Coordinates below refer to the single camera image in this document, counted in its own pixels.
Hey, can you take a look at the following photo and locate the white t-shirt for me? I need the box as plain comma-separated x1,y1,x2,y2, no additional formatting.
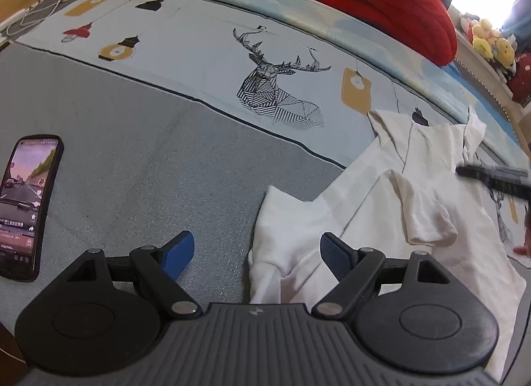
248,111,526,379

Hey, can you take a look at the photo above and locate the person's right hand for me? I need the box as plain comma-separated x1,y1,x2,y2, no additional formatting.
513,208,531,257

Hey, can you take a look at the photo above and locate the dark red pillow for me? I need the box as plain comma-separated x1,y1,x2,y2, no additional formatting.
508,52,531,104

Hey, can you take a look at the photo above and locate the yellow bear plush toy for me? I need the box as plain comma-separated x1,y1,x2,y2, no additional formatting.
460,15,515,69

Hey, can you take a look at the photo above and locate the black smartphone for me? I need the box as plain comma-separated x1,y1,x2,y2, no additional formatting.
0,134,64,283

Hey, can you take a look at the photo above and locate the deer print bed sheet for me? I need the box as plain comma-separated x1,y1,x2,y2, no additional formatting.
16,0,531,268

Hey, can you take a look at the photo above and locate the light blue patterned blanket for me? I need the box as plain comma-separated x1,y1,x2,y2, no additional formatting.
211,0,519,154

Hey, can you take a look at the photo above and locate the white charging cable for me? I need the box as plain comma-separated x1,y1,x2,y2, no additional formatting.
5,0,95,38

